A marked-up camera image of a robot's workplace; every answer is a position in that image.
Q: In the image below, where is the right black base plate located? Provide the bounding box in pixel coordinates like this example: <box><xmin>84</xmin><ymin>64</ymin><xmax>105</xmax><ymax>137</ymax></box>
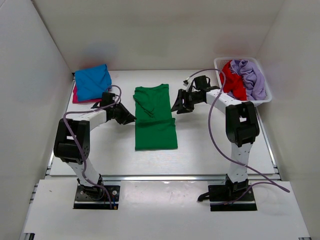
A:
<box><xmin>197</xmin><ymin>184</ymin><xmax>258</xmax><ymax>212</ymax></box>

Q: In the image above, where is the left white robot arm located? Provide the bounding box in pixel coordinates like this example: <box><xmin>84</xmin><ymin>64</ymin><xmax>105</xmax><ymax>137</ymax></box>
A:
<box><xmin>53</xmin><ymin>92</ymin><xmax>137</xmax><ymax>201</ymax></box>

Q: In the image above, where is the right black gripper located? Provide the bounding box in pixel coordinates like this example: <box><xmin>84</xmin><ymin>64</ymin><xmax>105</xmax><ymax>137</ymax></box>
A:
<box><xmin>171</xmin><ymin>90</ymin><xmax>202</xmax><ymax>115</ymax></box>

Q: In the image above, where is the red t shirt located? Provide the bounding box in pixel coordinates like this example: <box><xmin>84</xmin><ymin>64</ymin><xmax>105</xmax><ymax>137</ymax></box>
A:
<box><xmin>219</xmin><ymin>60</ymin><xmax>247</xmax><ymax>101</ymax></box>

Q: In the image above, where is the silver aluminium rail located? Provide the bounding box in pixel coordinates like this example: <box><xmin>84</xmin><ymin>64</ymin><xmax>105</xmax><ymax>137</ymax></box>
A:
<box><xmin>103</xmin><ymin>174</ymin><xmax>226</xmax><ymax>181</ymax></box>

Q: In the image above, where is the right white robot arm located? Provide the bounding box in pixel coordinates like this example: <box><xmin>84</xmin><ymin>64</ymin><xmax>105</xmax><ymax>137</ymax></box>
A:
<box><xmin>171</xmin><ymin>75</ymin><xmax>260</xmax><ymax>201</ymax></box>

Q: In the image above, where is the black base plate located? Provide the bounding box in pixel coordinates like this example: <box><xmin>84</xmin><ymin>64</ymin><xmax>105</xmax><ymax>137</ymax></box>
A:
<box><xmin>197</xmin><ymin>184</ymin><xmax>258</xmax><ymax>212</ymax></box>
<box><xmin>73</xmin><ymin>184</ymin><xmax>121</xmax><ymax>210</ymax></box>

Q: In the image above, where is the lilac t shirt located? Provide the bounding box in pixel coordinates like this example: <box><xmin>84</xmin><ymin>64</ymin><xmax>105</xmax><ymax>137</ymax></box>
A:
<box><xmin>229</xmin><ymin>59</ymin><xmax>266</xmax><ymax>101</ymax></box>

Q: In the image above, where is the green t shirt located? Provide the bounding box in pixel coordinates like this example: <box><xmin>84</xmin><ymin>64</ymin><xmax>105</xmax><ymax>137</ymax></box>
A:
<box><xmin>133</xmin><ymin>83</ymin><xmax>178</xmax><ymax>151</ymax></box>

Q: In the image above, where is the folded pink t shirt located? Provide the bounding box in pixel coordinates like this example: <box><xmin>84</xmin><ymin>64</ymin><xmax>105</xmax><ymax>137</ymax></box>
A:
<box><xmin>72</xmin><ymin>84</ymin><xmax>103</xmax><ymax>105</ymax></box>

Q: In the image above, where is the folded blue t shirt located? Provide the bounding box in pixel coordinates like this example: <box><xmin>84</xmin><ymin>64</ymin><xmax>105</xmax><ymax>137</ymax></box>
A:
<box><xmin>74</xmin><ymin>64</ymin><xmax>112</xmax><ymax>102</ymax></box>

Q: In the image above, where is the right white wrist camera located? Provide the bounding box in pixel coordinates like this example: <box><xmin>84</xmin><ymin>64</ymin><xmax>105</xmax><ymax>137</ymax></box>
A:
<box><xmin>183</xmin><ymin>78</ymin><xmax>192</xmax><ymax>91</ymax></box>

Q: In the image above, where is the white plastic basket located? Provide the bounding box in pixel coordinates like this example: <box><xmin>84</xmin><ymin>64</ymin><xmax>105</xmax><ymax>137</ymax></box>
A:
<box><xmin>213</xmin><ymin>56</ymin><xmax>272</xmax><ymax>107</ymax></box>

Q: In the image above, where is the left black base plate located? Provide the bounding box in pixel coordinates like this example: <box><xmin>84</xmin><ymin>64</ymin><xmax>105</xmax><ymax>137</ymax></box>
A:
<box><xmin>73</xmin><ymin>184</ymin><xmax>121</xmax><ymax>210</ymax></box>

